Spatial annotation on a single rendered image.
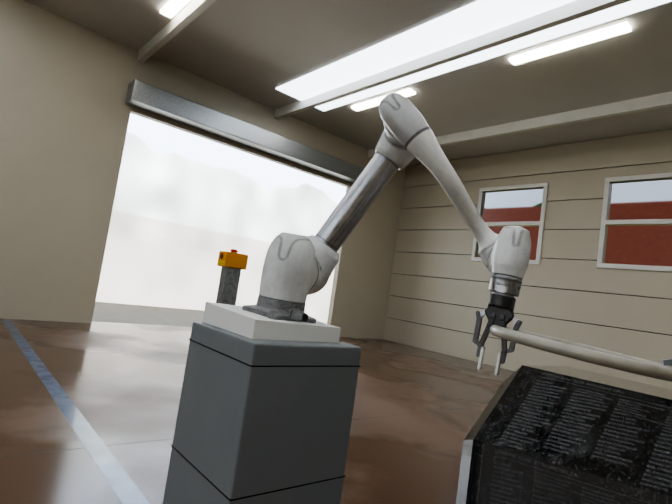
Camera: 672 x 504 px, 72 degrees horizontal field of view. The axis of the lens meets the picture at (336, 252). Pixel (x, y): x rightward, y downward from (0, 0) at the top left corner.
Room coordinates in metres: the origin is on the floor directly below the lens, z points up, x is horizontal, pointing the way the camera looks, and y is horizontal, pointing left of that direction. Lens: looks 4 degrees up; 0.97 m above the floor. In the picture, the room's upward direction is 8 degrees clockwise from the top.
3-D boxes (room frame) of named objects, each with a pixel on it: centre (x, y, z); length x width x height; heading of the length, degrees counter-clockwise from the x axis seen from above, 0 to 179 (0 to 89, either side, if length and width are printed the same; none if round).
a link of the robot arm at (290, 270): (1.51, 0.14, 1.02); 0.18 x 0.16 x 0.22; 167
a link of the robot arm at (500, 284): (1.38, -0.52, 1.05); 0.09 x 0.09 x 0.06
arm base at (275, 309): (1.49, 0.14, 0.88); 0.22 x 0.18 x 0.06; 43
